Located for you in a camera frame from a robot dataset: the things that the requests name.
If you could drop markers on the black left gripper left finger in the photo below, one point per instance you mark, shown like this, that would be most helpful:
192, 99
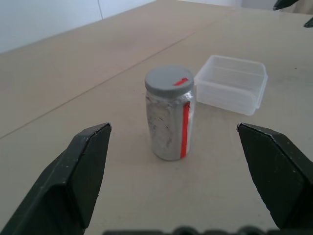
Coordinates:
66, 181

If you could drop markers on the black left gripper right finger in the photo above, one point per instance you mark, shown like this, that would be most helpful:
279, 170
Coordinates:
278, 176

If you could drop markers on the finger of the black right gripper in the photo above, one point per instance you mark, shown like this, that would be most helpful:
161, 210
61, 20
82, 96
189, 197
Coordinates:
283, 3
309, 23

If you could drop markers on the clear plastic container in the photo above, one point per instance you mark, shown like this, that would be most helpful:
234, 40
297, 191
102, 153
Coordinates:
232, 83

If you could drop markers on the grey jar with red stripe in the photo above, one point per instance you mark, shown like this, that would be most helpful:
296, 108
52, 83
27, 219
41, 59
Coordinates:
166, 127

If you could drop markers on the grey plastic jar lid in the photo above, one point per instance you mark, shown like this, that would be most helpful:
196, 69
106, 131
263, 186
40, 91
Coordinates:
163, 80

